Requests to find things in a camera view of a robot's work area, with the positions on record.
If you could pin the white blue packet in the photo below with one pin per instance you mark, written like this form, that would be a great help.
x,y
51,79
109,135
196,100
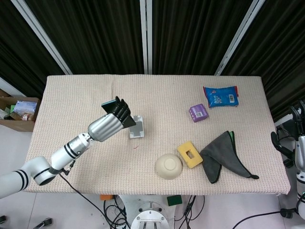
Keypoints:
x,y
25,107

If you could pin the white frame post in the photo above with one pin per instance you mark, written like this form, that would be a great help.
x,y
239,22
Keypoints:
x,y
142,35
240,35
149,35
43,35

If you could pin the orange block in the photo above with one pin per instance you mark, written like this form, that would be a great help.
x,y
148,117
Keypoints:
x,y
106,197

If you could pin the purple tissue packet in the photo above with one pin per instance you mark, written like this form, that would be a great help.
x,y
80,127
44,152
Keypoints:
x,y
199,113

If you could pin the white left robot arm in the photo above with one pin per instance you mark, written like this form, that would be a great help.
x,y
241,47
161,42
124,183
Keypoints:
x,y
62,152

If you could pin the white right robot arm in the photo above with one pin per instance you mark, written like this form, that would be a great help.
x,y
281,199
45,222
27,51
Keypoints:
x,y
301,183

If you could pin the grey microfibre cloth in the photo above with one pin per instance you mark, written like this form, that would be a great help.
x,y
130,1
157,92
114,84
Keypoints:
x,y
219,152

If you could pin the white phone stand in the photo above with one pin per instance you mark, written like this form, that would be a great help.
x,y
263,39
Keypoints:
x,y
137,130

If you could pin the black pleated curtain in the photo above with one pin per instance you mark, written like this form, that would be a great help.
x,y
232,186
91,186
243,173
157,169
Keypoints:
x,y
281,47
190,35
95,35
16,47

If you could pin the blue snack bag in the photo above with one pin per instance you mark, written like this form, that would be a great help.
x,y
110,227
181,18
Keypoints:
x,y
220,96

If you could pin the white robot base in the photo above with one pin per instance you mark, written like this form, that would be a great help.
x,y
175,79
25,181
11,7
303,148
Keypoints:
x,y
152,217

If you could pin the green block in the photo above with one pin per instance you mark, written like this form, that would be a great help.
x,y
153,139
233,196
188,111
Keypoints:
x,y
174,200

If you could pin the beige waffle tablecloth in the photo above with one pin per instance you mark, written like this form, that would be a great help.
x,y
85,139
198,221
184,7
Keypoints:
x,y
155,95

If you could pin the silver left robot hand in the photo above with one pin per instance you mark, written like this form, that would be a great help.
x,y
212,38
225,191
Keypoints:
x,y
104,127

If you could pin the cardboard box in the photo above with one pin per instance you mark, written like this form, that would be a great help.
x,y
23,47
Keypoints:
x,y
16,124

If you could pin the yellow sponge with hole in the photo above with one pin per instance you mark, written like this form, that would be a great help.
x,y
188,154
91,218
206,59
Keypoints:
x,y
183,149

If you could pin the beige upturned bowl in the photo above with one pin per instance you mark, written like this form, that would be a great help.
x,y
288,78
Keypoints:
x,y
169,167

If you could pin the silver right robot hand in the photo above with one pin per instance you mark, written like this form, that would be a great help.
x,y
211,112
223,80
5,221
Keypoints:
x,y
300,152

